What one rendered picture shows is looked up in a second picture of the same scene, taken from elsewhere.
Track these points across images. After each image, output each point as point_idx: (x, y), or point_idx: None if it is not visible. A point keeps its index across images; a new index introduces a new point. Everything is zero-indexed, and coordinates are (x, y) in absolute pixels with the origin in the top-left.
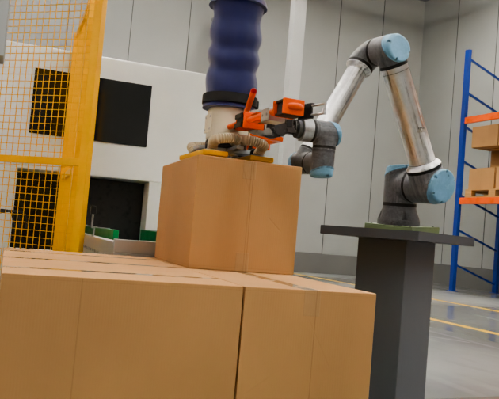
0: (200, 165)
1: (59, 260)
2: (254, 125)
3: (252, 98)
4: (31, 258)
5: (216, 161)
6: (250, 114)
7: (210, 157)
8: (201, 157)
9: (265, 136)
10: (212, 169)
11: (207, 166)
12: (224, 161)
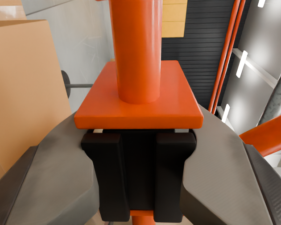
0: (20, 20)
1: None
2: (113, 81)
3: (263, 128)
4: (11, 8)
5: (7, 22)
6: (171, 70)
7: (29, 21)
8: (36, 19)
9: (19, 162)
10: None
11: (8, 21)
12: None
